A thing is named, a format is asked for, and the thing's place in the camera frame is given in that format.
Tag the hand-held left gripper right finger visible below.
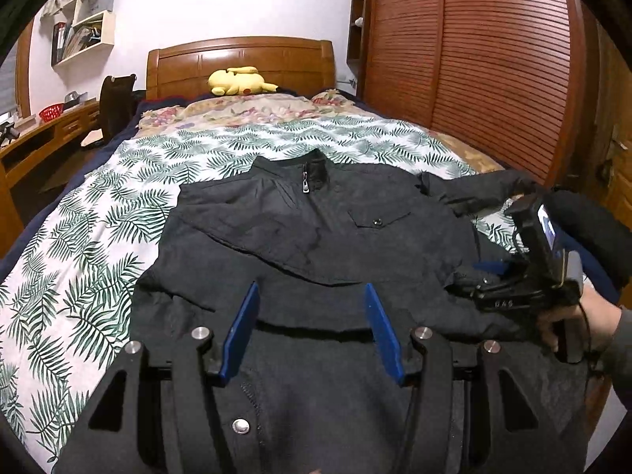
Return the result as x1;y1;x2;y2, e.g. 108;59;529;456
364;284;588;474

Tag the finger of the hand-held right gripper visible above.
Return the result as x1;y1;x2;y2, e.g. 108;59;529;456
471;259;550;313

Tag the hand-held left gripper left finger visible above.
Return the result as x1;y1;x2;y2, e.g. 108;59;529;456
52;281;261;474

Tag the black jacket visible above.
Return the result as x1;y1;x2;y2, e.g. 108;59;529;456
52;148;591;474

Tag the person's right forearm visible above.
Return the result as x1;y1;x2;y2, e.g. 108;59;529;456
587;306;632;408

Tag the person's right hand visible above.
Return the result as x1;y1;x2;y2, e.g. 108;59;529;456
537;289;624;362

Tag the dark cloth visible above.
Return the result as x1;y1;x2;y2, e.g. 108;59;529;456
549;189;631;270

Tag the orange patterned mattress cover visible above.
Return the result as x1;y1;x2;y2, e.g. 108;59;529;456
429;127;507;175

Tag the wooden door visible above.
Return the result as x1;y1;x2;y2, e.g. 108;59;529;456
591;22;632;220

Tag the fern print blanket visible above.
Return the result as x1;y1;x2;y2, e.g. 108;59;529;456
0;113;524;461

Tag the wooden slatted wardrobe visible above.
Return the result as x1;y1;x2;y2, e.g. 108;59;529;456
363;0;602;189

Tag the floral quilt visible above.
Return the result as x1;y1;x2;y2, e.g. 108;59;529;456
135;88;367;132

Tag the cardboard piece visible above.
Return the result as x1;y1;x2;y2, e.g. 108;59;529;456
80;128;108;150

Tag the yellow plush toy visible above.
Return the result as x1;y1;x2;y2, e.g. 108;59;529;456
207;66;279;98

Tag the dark chair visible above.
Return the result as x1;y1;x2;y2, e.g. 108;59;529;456
99;74;138;140

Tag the wooden desk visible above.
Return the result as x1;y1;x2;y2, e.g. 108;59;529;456
0;98;107;260

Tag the wooden headboard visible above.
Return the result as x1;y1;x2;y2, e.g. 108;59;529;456
146;36;338;102

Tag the window blind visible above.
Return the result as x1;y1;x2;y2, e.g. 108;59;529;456
0;62;19;120

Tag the black binder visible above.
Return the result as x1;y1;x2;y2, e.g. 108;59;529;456
50;22;68;65

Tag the white wall shelf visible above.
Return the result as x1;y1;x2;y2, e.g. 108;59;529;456
41;0;124;67

